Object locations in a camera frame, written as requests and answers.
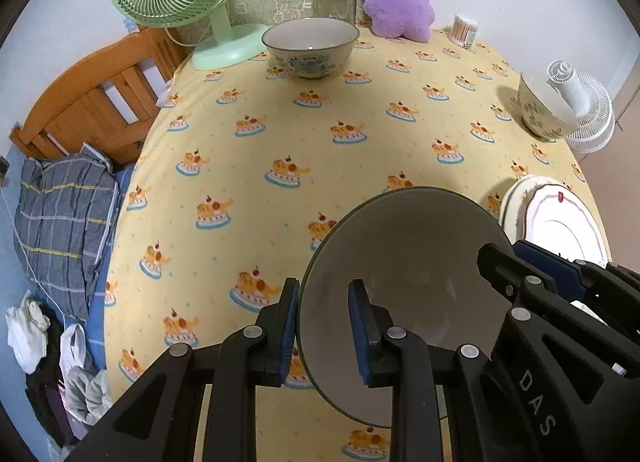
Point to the grey white garment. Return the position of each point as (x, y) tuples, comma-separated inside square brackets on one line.
[(87, 387)]

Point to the cotton swab container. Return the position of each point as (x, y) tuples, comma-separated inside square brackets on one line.
[(465, 32)]

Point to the beige door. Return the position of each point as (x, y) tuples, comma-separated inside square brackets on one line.
[(630, 107)]

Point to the white cloth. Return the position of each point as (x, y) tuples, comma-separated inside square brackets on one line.
[(25, 332)]

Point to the beige bowl with green print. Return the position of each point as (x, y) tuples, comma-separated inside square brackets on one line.
[(310, 47)]

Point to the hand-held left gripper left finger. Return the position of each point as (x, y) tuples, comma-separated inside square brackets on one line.
[(287, 327)]

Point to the cream floral bowl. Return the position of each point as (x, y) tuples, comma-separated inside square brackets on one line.
[(537, 112)]

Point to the white fan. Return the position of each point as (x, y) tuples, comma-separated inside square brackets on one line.
[(595, 112)]

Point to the dark clothes pile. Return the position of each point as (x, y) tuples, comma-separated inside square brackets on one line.
[(47, 402)]

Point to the scalloped cream floral plate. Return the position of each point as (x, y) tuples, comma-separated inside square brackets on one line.
[(512, 212)]

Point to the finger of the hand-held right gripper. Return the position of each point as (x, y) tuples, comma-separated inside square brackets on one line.
[(550, 267), (515, 277)]

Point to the grey plaid pillow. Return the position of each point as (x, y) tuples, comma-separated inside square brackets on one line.
[(65, 232)]

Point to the wooden headboard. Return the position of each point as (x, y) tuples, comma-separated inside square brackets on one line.
[(75, 107)]

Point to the wall socket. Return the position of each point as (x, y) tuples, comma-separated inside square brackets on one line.
[(4, 168)]

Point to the yellow printed tablecloth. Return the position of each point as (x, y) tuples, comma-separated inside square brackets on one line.
[(225, 112)]

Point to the grey bowl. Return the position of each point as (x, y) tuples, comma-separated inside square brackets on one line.
[(415, 242)]

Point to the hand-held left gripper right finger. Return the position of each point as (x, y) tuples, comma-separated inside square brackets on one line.
[(357, 332)]

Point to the white plate with red print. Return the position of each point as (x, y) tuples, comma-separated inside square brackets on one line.
[(560, 227)]

